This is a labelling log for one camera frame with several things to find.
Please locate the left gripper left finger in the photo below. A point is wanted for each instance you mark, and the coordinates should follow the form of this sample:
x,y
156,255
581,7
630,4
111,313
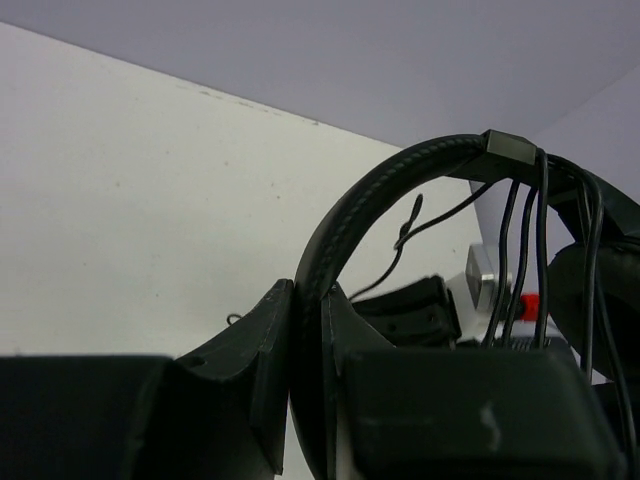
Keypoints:
x,y
238,408

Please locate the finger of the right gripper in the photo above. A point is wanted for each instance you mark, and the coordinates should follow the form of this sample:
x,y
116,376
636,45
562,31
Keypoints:
x,y
420,314

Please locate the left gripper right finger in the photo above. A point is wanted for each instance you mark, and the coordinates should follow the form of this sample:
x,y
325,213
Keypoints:
x,y
343,331

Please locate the black headphones with cable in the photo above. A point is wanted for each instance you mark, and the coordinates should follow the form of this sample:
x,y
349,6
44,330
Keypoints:
x,y
487,412

